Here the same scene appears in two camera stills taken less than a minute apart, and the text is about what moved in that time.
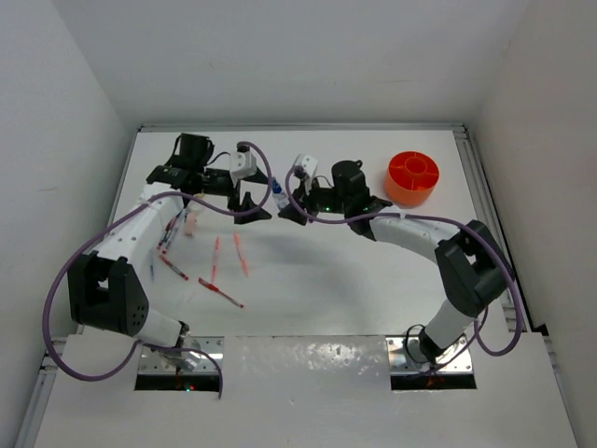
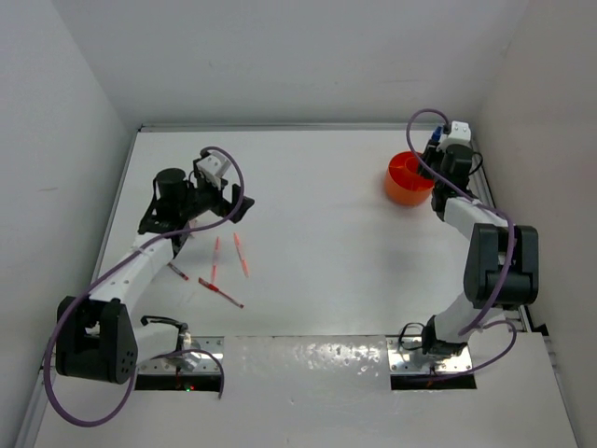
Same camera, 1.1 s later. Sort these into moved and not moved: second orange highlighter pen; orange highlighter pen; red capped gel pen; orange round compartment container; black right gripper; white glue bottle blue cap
Moved: white glue bottle blue cap; black right gripper
Not moved: orange round compartment container; second orange highlighter pen; orange highlighter pen; red capped gel pen
